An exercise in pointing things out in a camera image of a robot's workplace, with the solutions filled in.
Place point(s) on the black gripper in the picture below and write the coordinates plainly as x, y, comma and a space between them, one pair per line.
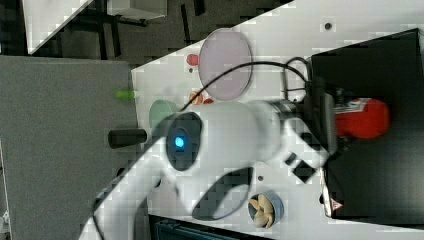
319, 112

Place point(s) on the red plush ketchup bottle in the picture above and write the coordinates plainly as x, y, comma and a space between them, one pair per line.
363, 118

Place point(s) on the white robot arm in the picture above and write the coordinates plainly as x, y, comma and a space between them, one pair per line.
205, 151

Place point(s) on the black oven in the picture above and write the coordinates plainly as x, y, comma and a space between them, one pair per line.
376, 175

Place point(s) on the blue bowl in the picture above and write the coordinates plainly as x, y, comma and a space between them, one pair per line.
276, 203

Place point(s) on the beige toy dumplings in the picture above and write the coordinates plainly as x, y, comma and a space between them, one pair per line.
264, 216

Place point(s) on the red green toy fruit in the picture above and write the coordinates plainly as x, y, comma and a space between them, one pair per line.
208, 101

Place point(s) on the lilac oval plate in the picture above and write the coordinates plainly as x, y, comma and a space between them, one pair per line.
222, 50

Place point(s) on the red toy tomato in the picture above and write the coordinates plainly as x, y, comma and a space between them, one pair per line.
192, 59

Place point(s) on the green oval bowl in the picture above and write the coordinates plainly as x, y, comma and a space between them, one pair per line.
159, 113

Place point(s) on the dark bin at table edge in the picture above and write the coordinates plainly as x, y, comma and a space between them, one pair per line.
170, 229

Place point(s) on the green marker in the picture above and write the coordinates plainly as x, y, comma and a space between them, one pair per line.
124, 94

